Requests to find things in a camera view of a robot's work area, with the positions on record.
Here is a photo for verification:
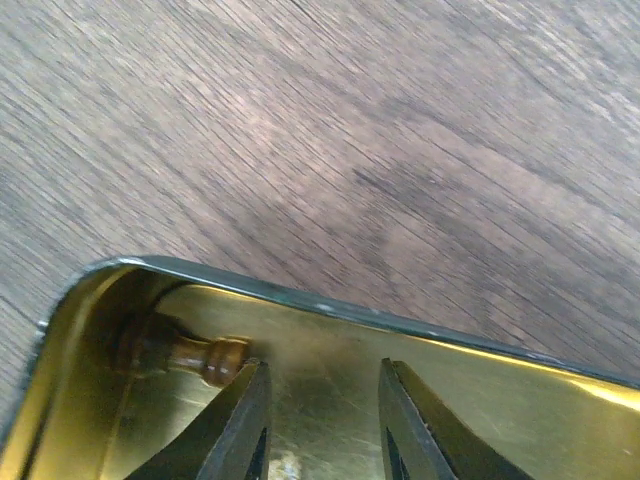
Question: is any dark piece in tin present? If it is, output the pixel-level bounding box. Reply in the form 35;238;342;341
110;312;251;388

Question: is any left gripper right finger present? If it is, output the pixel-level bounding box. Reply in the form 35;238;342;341
378;358;531;479

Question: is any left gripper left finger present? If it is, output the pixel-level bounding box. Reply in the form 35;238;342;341
117;359;272;479

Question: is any gold tin with dark pieces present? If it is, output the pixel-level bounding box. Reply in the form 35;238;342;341
1;257;639;479

